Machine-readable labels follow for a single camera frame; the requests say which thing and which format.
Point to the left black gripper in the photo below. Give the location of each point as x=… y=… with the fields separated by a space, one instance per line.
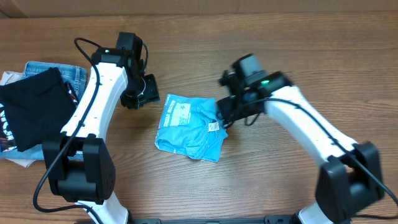
x=152 y=94

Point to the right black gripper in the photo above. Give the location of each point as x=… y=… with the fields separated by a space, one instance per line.
x=226 y=109

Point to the light blue printed t-shirt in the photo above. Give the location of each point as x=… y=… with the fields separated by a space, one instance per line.
x=190 y=127

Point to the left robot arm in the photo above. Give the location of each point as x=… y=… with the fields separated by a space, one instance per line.
x=79 y=166

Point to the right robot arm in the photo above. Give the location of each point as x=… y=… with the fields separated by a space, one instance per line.
x=349 y=178

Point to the folded blue jeans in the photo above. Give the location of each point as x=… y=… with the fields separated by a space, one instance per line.
x=38 y=106

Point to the folded black garment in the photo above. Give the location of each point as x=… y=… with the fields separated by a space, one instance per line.
x=34 y=109

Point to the folded beige garment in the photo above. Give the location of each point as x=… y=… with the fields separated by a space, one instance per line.
x=7 y=78

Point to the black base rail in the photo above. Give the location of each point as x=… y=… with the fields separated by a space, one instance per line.
x=211 y=221

